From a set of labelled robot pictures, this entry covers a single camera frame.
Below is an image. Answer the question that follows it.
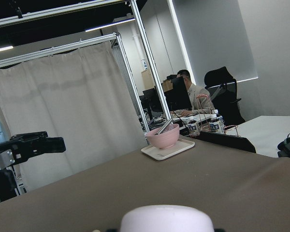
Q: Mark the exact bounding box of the white curtain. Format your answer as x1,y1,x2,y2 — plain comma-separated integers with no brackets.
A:
0,42,146,190

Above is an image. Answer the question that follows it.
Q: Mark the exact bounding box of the pink cup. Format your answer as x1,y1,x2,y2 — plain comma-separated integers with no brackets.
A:
119,205,214,232

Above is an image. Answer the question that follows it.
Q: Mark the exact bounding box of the pink bowl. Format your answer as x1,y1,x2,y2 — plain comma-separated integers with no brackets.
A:
145,124,179,149

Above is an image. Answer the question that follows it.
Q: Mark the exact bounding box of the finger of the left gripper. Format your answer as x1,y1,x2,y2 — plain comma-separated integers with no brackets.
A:
0,131,66,169

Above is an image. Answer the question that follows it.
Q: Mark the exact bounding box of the cream tray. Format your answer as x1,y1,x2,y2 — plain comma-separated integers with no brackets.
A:
141,139,195,161

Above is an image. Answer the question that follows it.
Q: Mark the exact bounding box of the aluminium frame post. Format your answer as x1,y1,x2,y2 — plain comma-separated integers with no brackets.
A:
130,0,172,120

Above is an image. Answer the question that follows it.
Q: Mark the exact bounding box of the black office chair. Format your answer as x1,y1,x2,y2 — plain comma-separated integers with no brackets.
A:
204,66,245,126

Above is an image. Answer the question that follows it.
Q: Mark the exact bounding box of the seated man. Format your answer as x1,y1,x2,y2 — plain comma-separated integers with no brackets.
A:
177,70,215,116

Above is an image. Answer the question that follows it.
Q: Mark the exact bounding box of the bottle carrier with bottles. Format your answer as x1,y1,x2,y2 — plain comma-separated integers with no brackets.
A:
183,93,242,137

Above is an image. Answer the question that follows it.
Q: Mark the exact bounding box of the black monitor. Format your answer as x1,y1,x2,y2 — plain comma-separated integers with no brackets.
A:
161,74,192,111

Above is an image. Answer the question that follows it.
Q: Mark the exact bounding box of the white side table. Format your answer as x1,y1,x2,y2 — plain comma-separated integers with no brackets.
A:
226,116,290,158

